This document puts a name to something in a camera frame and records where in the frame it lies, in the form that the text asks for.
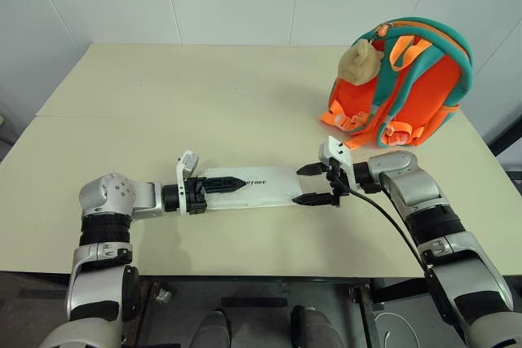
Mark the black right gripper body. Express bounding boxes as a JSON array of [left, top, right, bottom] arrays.
[[325, 158, 352, 207]]

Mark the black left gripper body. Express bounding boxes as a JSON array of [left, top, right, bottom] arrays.
[[186, 176, 210, 215]]

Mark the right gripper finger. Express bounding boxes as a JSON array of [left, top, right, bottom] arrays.
[[296, 162, 330, 177], [290, 192, 332, 207]]

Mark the flat white box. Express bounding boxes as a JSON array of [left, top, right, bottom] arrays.
[[201, 165, 305, 211]]

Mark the orange and teal backpack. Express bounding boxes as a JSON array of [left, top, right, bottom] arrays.
[[318, 16, 476, 150]]

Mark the small clear plastic piece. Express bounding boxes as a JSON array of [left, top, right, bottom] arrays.
[[154, 287, 175, 305]]

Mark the beige plush toy charm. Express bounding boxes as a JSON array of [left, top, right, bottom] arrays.
[[338, 39, 385, 85]]

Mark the dark rounded grey shape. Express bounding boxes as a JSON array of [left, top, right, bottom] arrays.
[[288, 304, 340, 348], [190, 310, 234, 348]]

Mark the black stand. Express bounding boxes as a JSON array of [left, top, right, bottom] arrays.
[[488, 117, 522, 196]]

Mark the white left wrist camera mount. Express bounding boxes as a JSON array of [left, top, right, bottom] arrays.
[[175, 149, 201, 216]]

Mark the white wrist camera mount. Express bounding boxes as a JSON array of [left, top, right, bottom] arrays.
[[175, 149, 201, 216], [316, 135, 355, 192]]

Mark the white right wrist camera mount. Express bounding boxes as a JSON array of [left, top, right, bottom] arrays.
[[316, 135, 355, 192]]

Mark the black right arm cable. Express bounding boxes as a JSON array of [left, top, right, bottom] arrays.
[[345, 187, 436, 274]]

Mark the black metal table frame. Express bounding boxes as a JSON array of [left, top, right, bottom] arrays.
[[136, 275, 433, 348]]

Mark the thin white cable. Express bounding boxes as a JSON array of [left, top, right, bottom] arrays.
[[374, 310, 419, 348]]

